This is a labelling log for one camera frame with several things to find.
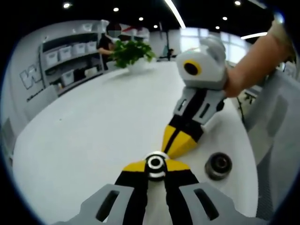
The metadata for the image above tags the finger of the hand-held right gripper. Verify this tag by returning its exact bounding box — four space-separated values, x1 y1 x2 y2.
161 90 200 155
166 90 226 160

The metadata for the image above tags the white table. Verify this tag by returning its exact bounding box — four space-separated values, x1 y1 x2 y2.
11 60 261 225

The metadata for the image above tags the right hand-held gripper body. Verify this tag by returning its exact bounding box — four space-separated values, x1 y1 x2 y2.
175 35 229 91

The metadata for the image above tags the metal wheel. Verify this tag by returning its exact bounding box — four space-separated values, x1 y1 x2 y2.
144 151 167 182
210 156 229 171

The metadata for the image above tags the group of white storage bins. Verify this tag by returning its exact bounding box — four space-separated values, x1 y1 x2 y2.
44 23 104 85

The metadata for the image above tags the grey storage shelf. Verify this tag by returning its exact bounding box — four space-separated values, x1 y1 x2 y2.
38 22 106 97

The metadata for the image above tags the green potted plant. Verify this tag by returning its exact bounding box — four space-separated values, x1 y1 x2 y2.
110 39 157 69

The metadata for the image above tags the person's right forearm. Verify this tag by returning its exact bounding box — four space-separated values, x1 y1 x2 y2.
224 21 295 98

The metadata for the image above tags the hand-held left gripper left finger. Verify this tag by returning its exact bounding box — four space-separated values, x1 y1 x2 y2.
79 160 151 225

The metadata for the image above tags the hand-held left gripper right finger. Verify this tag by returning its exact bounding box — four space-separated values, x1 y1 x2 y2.
163 160 238 225

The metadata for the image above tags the grey office chair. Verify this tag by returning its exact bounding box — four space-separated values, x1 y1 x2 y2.
243 69 300 221

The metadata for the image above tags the white plant pot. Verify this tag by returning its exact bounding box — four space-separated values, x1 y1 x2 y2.
127 58 153 75

